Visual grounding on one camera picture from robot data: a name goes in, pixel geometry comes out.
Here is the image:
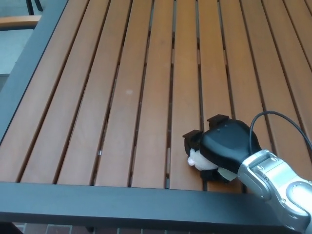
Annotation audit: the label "black metal chair legs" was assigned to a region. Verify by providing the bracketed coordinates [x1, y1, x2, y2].
[24, 0, 44, 12]

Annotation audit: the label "white plush dumpling toy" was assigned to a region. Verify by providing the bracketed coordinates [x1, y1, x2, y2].
[186, 149, 220, 171]

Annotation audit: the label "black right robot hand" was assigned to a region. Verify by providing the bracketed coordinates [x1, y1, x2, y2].
[182, 114, 263, 183]

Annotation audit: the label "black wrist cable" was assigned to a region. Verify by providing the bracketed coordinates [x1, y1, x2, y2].
[248, 111, 312, 156]

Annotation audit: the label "square slatted wood table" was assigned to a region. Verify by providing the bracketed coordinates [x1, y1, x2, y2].
[0, 0, 312, 234]

